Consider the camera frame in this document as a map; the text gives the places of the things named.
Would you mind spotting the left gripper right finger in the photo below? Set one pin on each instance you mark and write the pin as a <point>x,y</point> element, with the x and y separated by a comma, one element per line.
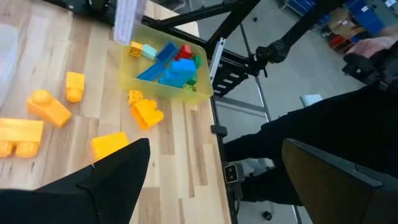
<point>348,193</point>

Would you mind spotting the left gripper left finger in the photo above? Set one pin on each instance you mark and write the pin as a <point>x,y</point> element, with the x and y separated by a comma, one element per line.
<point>77,202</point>

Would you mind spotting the blue toy brick plate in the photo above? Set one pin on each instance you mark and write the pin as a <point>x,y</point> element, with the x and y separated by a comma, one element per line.
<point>155,68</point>

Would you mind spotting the light green toy brick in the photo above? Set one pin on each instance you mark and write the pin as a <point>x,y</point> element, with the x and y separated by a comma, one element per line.
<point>189,88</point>

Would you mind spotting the light teal toy brick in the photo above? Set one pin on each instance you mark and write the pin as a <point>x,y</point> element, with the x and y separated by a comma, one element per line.
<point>149,52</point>

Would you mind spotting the long green toy brick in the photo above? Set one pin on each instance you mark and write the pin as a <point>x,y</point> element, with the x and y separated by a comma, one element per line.
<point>192,79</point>

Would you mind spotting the red toy brick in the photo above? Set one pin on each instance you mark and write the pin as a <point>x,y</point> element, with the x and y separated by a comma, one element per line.
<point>185,52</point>

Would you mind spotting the small green toy brick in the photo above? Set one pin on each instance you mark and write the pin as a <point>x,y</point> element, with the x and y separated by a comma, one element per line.
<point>197,61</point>

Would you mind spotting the person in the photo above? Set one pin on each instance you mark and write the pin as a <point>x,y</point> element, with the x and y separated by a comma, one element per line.
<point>326,124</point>

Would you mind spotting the yellow translucent plastic bin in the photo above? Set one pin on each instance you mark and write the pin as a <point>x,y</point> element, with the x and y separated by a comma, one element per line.
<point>133,77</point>

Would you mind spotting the person's hand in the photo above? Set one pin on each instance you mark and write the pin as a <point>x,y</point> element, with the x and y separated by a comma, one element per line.
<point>370,46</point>

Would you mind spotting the shallow clear plastic container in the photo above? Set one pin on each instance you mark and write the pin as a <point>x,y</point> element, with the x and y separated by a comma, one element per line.
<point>7,62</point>

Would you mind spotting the black boxes white labels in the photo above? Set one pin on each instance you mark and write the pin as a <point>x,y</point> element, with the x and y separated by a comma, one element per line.
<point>230,79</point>

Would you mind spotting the blue storage crates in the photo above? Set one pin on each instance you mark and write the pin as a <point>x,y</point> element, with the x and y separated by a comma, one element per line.
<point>357,12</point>

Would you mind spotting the silver aluminium extrusion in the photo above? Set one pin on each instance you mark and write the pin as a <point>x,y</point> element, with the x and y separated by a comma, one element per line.
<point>217,59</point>

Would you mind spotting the black table-level camera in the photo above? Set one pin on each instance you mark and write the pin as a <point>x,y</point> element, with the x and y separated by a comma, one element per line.
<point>234,174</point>

